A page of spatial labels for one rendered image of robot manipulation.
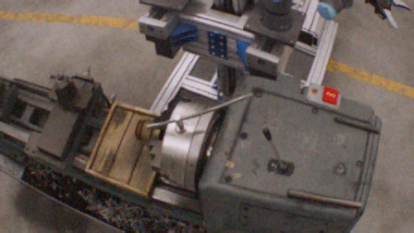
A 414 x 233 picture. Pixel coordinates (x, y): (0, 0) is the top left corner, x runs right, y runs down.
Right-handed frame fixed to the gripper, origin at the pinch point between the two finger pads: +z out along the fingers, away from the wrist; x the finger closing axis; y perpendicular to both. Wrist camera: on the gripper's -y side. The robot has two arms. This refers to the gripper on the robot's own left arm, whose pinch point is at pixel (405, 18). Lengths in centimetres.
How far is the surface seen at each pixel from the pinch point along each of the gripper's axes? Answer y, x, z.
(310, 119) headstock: 26, 51, -13
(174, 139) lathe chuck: 25, 85, -41
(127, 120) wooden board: 58, 88, -78
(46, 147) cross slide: 44, 126, -91
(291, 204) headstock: 23, 77, 4
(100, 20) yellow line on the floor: 154, 40, -225
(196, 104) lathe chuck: 26, 72, -45
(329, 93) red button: 26.5, 37.7, -13.6
